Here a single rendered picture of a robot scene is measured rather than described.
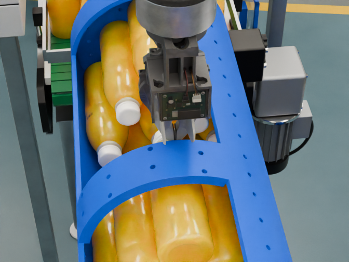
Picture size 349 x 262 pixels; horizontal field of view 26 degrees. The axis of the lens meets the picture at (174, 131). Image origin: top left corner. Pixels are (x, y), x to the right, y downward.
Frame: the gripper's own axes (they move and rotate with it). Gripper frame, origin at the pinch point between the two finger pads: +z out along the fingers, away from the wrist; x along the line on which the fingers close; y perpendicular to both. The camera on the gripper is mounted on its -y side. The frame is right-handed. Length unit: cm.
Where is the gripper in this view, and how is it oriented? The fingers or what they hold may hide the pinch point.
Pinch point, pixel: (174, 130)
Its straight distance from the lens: 101.2
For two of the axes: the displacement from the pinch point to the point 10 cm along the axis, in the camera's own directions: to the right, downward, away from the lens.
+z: 0.0, 7.1, 7.0
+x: 9.9, -0.8, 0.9
